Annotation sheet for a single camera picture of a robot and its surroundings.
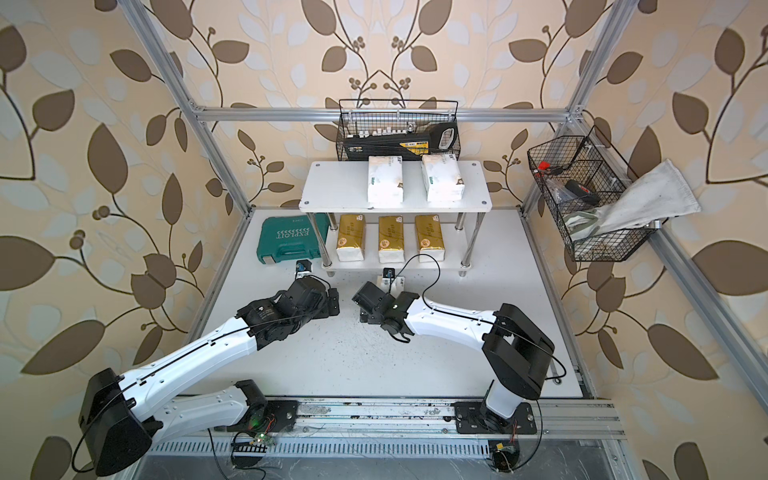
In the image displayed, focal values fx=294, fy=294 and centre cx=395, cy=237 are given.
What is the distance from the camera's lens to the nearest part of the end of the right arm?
599 millimetres

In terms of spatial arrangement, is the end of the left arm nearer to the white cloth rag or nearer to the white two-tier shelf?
the white two-tier shelf

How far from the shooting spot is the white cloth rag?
0.57m
